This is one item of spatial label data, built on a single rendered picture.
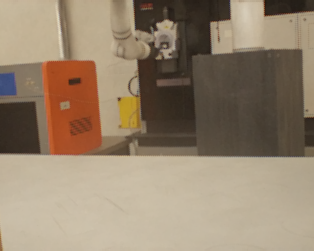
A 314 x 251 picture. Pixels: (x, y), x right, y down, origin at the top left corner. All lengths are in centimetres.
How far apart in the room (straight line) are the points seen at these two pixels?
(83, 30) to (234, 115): 264
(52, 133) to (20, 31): 233
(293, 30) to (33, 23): 249
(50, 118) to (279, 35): 109
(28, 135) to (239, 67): 103
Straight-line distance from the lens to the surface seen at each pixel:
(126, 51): 161
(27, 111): 187
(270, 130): 115
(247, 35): 124
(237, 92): 117
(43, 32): 390
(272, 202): 55
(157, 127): 227
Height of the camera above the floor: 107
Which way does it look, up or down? 7 degrees down
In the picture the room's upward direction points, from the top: 4 degrees counter-clockwise
